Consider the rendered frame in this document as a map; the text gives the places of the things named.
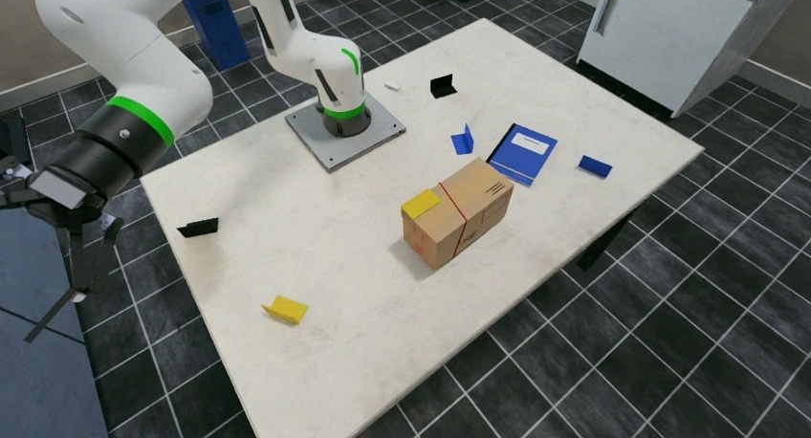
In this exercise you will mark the blue notebook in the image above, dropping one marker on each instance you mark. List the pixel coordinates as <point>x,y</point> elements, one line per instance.
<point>521,154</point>

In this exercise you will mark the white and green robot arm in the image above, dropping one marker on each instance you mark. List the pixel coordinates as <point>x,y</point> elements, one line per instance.
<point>159,97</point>

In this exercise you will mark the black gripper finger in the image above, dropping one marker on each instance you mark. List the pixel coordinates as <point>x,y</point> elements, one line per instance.
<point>111,226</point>
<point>11,169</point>

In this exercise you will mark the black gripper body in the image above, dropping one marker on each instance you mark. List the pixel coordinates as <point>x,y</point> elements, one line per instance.
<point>93,163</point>

